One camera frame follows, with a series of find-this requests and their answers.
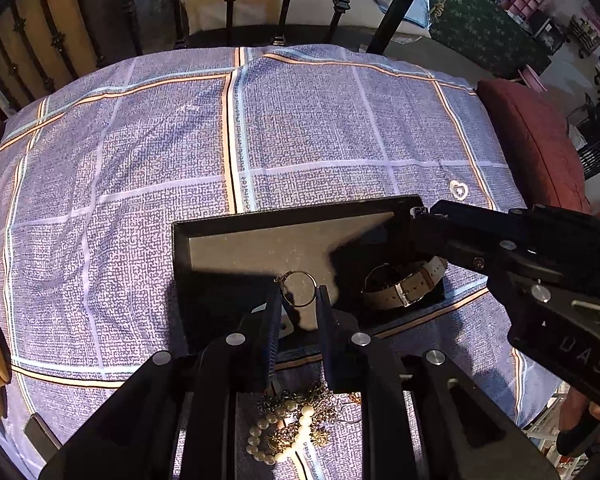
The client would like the green floral cloth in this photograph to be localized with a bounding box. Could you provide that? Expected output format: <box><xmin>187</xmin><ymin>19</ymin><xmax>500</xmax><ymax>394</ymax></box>
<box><xmin>426</xmin><ymin>0</ymin><xmax>552</xmax><ymax>79</ymax></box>

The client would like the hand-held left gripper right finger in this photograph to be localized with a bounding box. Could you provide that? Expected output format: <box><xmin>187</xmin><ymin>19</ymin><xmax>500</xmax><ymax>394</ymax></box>
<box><xmin>317</xmin><ymin>285</ymin><xmax>557</xmax><ymax>480</ymax></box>

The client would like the black jewelry tray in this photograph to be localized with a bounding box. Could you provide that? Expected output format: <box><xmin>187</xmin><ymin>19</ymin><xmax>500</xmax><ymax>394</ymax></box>
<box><xmin>172</xmin><ymin>194</ymin><xmax>449</xmax><ymax>357</ymax></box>

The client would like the dark flat device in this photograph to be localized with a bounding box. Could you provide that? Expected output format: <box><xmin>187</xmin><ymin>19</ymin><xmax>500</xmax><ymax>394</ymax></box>
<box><xmin>23</xmin><ymin>412</ymin><xmax>64</xmax><ymax>462</ymax></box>

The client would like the metal chain necklace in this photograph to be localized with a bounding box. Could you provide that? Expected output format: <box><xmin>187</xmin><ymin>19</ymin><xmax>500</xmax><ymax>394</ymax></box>
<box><xmin>256</xmin><ymin>381</ymin><xmax>362</xmax><ymax>448</ymax></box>

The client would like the silver hoop ring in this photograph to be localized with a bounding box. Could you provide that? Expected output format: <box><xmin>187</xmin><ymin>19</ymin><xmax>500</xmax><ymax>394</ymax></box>
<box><xmin>274</xmin><ymin>270</ymin><xmax>319</xmax><ymax>309</ymax></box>

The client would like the purple plaid bedsheet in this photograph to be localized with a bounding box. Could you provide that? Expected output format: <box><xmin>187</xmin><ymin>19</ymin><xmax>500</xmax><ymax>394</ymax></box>
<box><xmin>0</xmin><ymin>44</ymin><xmax>567</xmax><ymax>480</ymax></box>

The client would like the beige strap wristwatch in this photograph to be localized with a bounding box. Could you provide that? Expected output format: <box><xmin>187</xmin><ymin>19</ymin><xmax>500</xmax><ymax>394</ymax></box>
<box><xmin>362</xmin><ymin>255</ymin><xmax>449</xmax><ymax>309</ymax></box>

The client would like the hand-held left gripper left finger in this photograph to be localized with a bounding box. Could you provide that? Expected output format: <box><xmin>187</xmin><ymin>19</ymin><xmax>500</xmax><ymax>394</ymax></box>
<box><xmin>40</xmin><ymin>285</ymin><xmax>284</xmax><ymax>480</ymax></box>

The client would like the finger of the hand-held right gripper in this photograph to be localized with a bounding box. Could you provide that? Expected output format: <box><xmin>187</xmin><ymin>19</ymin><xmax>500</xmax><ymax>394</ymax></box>
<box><xmin>410</xmin><ymin>200</ymin><xmax>556</xmax><ymax>306</ymax></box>

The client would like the maroon quilted cushion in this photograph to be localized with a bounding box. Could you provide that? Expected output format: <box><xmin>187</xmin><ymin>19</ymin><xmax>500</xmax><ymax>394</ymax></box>
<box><xmin>476</xmin><ymin>78</ymin><xmax>592</xmax><ymax>216</ymax></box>

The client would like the person's right hand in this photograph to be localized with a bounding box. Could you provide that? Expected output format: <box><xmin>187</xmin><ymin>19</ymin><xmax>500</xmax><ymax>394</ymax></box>
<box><xmin>560</xmin><ymin>389</ymin><xmax>600</xmax><ymax>441</ymax></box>

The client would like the tan wooden panel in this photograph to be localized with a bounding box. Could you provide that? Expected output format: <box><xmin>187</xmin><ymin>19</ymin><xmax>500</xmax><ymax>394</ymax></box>
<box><xmin>0</xmin><ymin>0</ymin><xmax>127</xmax><ymax>107</ymax></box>

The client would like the black iron railing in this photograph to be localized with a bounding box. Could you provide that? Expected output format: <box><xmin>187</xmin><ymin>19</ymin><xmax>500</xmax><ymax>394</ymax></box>
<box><xmin>0</xmin><ymin>0</ymin><xmax>439</xmax><ymax>111</ymax></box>

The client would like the white pearl bracelet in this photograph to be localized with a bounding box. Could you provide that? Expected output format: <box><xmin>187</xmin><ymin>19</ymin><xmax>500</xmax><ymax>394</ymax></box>
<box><xmin>246</xmin><ymin>402</ymin><xmax>316</xmax><ymax>466</ymax></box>

